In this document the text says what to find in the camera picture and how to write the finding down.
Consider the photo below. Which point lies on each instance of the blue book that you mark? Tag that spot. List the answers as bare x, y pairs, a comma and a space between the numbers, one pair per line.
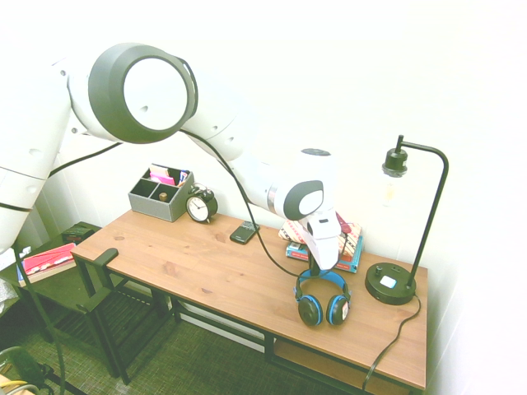
296, 249

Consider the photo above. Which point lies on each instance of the black desk lamp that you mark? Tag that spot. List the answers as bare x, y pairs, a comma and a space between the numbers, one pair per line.
389, 288

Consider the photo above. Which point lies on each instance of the black headphone hanger hook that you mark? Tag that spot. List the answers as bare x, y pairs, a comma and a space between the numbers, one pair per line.
108, 256

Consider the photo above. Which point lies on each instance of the blue capped marker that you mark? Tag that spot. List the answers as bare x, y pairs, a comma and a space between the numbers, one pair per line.
183, 177

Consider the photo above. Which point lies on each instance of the black twin-bell alarm clock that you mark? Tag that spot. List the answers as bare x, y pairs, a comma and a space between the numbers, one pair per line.
197, 207

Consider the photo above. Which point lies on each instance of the stack of books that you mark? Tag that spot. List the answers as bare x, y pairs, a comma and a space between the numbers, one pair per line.
352, 243

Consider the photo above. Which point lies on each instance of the small black box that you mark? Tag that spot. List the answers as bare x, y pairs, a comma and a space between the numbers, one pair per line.
78, 233

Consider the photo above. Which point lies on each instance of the blue and black headphone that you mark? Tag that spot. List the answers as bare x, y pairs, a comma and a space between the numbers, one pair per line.
309, 310

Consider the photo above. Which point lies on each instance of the pink sticky notes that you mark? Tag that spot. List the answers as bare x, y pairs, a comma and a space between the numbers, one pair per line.
162, 178

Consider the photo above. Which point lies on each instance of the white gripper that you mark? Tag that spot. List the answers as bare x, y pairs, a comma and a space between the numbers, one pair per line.
327, 247

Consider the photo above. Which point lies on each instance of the wooden desk with black frame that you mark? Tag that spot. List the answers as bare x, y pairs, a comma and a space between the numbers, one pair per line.
269, 345

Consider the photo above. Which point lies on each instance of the grey desk organizer box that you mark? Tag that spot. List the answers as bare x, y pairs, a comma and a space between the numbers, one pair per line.
156, 207

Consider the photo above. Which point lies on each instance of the small brown wooden stamp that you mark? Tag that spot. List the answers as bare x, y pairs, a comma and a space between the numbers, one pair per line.
163, 196

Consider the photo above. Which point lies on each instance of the red and white flat book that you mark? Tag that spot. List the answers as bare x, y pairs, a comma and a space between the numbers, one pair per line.
47, 261

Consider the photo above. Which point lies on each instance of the red book in stack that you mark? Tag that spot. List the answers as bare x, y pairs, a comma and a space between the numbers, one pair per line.
343, 222

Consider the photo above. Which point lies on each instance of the black smartphone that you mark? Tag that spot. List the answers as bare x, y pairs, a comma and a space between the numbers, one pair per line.
243, 234

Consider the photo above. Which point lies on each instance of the black chair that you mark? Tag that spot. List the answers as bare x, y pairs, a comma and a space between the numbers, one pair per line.
57, 284

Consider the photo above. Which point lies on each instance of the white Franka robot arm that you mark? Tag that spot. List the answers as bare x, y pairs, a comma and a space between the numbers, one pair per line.
156, 90

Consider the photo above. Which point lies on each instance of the beige notepad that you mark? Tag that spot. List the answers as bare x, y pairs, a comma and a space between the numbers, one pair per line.
158, 168

